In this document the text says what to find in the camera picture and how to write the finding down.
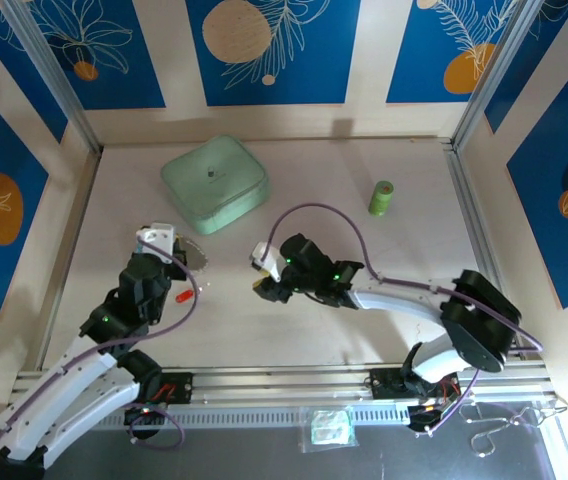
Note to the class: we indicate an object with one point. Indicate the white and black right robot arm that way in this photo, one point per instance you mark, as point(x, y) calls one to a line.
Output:
point(399, 300)

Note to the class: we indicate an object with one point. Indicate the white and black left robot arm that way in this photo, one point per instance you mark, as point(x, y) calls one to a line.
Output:
point(94, 410)

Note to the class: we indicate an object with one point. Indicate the mint green square case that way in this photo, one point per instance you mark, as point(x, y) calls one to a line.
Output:
point(234, 195)

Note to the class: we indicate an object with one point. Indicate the green cylindrical can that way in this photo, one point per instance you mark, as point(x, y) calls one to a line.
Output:
point(380, 202)

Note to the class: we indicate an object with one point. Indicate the black controller board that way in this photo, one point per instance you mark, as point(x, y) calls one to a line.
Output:
point(421, 415)
point(141, 417)

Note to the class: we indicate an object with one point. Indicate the clear plastic bag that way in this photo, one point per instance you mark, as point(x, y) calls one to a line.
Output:
point(328, 427)

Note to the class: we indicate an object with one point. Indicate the aluminium side rail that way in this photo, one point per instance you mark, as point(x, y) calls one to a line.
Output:
point(481, 240)
point(71, 250)

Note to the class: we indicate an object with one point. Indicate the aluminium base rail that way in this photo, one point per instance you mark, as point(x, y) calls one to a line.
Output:
point(284, 385)

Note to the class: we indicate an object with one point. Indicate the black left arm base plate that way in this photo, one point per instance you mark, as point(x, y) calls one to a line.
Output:
point(179, 387)

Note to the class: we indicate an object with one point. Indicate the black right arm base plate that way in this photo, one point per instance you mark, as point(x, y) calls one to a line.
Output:
point(384, 385)

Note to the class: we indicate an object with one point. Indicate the aluminium frame post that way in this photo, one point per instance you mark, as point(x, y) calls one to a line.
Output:
point(492, 70)
point(53, 70)

